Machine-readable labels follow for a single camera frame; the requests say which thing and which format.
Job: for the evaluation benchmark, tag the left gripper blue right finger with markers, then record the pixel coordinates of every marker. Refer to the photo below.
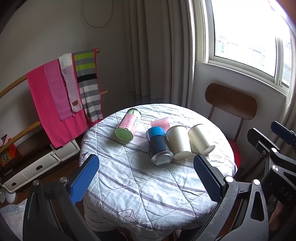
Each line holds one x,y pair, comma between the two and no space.
211,178

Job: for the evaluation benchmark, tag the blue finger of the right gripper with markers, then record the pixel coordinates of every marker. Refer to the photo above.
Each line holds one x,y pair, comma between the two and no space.
263,144
282,132

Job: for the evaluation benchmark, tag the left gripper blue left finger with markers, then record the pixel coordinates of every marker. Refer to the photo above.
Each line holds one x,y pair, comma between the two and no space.
81,178

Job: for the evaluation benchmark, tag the white paper cup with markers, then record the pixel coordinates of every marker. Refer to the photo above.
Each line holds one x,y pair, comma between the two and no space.
179,142
201,139

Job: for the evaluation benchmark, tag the blue black metal can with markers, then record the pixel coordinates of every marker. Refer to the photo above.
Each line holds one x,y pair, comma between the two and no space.
158,146

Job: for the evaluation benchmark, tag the pink plastic cup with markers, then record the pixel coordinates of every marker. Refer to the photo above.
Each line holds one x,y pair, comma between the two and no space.
163,123

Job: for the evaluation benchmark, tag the wooden chair red seat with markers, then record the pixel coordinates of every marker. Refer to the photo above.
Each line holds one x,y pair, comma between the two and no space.
234,102

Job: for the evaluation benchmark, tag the hot pink towel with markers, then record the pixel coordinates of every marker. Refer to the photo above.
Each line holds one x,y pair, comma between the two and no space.
59,132

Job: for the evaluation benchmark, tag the white striped quilted tablecloth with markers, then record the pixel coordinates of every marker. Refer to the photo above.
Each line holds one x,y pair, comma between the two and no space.
129,191

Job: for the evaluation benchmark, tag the green pink labelled can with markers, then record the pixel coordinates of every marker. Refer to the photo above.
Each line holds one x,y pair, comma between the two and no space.
128,125

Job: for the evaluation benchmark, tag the red yellow package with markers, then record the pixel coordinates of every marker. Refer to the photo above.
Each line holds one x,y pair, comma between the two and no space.
8,154

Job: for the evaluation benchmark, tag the white framed window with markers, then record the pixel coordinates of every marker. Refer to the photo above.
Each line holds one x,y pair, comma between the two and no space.
248,37

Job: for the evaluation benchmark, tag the light pink cloth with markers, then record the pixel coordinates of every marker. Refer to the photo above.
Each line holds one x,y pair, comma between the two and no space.
57,89

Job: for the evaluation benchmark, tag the striped green grey cloth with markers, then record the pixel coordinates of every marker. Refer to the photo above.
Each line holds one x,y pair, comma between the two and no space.
86,74

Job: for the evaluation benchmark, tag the beige curtain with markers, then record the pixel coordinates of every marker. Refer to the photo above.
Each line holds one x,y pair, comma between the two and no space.
161,51

